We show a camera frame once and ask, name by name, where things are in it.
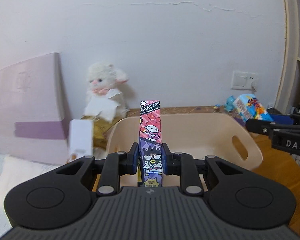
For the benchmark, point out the white plush lamb toy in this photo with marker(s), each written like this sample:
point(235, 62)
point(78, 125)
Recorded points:
point(104, 99)

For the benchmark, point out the white pillow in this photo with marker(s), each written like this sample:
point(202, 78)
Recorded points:
point(16, 171)

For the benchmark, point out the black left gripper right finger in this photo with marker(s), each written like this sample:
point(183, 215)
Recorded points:
point(235, 195)

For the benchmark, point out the wooden door frame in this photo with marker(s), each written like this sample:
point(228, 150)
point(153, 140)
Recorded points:
point(288, 95)

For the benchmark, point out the blue cartoon tissue pack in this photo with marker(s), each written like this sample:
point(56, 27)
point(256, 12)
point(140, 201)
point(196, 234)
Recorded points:
point(249, 107)

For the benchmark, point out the gold wrapped package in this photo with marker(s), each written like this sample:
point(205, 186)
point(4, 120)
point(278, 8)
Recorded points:
point(101, 130)

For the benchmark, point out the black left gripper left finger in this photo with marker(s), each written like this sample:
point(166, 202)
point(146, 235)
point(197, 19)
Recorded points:
point(66, 194)

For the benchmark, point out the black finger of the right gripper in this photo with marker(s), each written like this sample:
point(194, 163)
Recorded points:
point(284, 137)

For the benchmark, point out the white wall socket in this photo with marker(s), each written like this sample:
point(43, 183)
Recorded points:
point(244, 81)

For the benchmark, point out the white phone stand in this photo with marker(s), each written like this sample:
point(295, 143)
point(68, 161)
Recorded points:
point(80, 139)

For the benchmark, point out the tiny blue mushroom figurine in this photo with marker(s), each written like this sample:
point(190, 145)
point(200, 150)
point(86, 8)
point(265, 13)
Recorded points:
point(216, 108)

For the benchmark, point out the blue figurine toy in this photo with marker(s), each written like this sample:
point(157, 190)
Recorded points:
point(229, 105)

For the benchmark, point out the pink purple headboard panel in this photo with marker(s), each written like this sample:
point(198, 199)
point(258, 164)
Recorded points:
point(33, 122)

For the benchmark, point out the beige plastic storage bin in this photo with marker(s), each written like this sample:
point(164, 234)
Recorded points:
point(198, 134)

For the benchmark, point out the colourful cartoon character box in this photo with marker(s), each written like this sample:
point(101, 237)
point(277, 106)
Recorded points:
point(150, 145)

